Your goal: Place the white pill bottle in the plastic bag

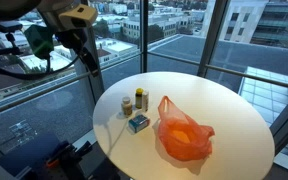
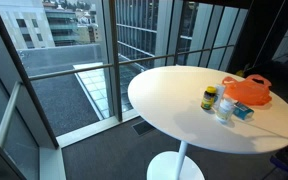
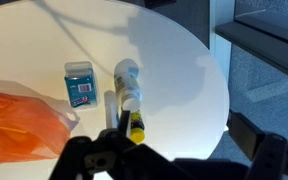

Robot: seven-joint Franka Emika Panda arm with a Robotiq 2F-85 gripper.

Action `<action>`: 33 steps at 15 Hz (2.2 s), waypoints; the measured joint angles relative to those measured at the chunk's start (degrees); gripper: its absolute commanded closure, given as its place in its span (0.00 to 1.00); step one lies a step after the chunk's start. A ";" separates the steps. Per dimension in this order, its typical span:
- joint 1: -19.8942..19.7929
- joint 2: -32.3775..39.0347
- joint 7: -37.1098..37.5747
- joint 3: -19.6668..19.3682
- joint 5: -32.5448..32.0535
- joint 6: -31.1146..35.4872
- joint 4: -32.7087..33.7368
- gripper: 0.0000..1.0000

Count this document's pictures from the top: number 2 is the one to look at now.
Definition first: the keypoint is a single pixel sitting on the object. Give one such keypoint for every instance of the metal window handrail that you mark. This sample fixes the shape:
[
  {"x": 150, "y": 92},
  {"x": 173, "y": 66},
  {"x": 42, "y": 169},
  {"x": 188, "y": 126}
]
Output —
[{"x": 70, "y": 71}]

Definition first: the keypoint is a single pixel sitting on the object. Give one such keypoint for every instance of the vertical grey window mullion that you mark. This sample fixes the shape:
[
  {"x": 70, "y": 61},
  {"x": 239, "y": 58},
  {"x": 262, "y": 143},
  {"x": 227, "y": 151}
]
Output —
[{"x": 115, "y": 60}]

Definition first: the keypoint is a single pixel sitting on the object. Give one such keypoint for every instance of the orange plastic bag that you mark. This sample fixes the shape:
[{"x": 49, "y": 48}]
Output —
[{"x": 247, "y": 91}]

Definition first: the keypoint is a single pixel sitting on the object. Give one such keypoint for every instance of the white slanted railing post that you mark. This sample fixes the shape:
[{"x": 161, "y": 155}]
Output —
[{"x": 8, "y": 115}]

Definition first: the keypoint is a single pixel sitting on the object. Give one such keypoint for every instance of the floor air vent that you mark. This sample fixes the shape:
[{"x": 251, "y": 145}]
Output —
[{"x": 143, "y": 127}]

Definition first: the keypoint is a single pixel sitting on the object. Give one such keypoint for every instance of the small yellow object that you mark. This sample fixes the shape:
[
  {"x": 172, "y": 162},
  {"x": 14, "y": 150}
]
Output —
[{"x": 240, "y": 73}]

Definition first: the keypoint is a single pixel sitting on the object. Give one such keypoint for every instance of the yellow-lid supplement bottle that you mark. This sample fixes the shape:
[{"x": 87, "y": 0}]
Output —
[{"x": 208, "y": 100}]

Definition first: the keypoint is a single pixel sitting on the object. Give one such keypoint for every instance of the white pill bottle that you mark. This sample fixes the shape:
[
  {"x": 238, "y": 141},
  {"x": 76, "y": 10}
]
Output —
[{"x": 224, "y": 110}]

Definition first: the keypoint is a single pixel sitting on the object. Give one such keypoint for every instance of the blue Mentos gum box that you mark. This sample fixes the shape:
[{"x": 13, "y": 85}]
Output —
[{"x": 243, "y": 111}]

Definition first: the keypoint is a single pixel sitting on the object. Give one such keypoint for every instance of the dark diagonal window beam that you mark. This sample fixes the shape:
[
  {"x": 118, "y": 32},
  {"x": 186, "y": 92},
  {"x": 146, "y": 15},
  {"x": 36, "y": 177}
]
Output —
[{"x": 24, "y": 76}]

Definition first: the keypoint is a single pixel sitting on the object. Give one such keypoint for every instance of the white table pedestal base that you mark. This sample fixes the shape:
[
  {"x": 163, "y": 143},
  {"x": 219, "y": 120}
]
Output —
[{"x": 170, "y": 166}]

